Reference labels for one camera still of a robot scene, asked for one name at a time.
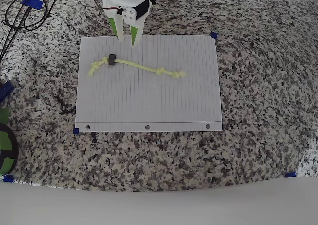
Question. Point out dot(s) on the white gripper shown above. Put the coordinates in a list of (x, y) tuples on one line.
[(130, 17)]

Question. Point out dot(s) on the black hex nut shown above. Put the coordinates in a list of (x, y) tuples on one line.
[(112, 60)]

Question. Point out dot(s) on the lined paper sheet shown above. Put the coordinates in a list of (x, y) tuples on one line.
[(174, 98)]

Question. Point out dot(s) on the blue tape piece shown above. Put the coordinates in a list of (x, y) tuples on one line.
[(214, 35), (8, 178), (33, 3), (290, 174), (75, 130)]

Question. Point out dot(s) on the green and black roll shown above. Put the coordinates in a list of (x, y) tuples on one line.
[(5, 140)]

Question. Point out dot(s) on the white backdrop board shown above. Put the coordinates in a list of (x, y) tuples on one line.
[(159, 210)]

